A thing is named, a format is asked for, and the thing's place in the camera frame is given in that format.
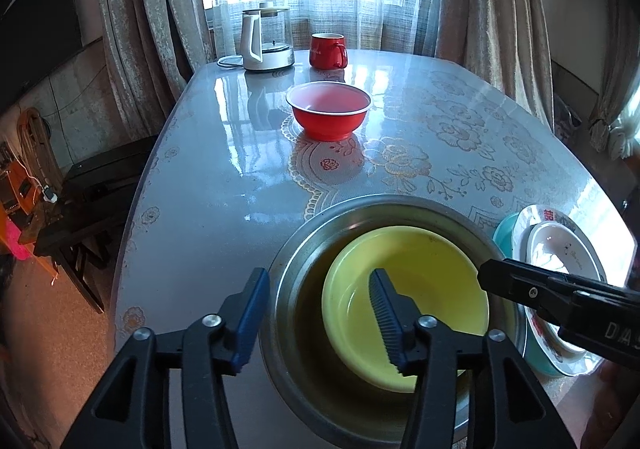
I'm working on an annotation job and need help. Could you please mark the narrow beige curtain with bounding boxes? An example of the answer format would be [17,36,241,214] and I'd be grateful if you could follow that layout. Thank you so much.
[587,14,632,157]

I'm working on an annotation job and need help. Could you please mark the small white patterned bowl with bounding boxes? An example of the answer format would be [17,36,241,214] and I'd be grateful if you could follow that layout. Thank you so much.
[527,222,603,355]

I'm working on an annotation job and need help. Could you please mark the pink plastic item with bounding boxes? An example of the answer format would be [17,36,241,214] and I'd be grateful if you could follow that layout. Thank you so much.
[0,219,33,261]

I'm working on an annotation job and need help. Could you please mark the orange box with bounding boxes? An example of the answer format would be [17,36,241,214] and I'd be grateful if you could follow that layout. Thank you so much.
[0,149,39,216]

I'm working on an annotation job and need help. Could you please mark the glass electric kettle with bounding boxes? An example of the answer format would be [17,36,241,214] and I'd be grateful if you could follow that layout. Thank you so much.
[240,2,291,64]

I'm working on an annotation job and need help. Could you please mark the red mug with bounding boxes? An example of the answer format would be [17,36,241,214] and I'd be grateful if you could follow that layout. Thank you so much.
[308,33,349,69]

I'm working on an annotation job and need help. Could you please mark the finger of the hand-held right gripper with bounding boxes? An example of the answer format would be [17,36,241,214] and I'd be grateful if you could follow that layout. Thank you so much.
[477,257,640,330]

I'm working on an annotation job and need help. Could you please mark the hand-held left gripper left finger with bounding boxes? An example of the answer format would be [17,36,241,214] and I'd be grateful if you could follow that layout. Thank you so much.
[60,267,271,449]

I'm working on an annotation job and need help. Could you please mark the lace tablecloth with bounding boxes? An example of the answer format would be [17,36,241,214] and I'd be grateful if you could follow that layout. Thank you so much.
[111,49,636,449]

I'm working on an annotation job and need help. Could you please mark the stainless steel bowl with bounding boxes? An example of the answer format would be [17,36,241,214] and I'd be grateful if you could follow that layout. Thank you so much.
[258,195,527,447]

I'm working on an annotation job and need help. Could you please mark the person's right hand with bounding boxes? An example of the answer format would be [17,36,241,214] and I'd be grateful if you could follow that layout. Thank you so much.
[580,361,640,449]

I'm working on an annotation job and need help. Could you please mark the black low bench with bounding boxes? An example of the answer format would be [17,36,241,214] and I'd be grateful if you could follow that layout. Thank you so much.
[35,136,158,315]

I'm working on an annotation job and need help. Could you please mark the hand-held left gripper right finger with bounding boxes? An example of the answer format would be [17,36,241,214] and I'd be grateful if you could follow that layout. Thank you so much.
[368,268,578,449]

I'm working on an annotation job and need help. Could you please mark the teal plate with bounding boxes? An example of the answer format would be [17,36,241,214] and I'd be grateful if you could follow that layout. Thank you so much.
[492,211,566,377]

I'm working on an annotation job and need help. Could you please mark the small side window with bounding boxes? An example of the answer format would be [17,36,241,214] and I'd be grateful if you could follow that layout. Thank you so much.
[619,91,640,142]

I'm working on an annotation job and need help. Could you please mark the black television screen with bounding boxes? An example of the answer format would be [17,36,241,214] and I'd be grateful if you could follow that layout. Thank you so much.
[0,0,84,106]

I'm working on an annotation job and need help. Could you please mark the red bowl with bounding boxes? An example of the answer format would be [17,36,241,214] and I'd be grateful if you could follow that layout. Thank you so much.
[286,82,372,140]

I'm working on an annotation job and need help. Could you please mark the yellow bowl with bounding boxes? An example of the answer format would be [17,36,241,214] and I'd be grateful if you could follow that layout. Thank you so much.
[321,226,490,392]

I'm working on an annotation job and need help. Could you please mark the beige patterned curtain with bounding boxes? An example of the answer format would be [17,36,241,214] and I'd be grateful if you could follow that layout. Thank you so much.
[434,0,557,130]
[95,0,217,146]

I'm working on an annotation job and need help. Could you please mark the silver kettle base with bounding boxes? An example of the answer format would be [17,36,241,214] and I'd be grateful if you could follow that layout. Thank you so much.
[244,46,296,73]

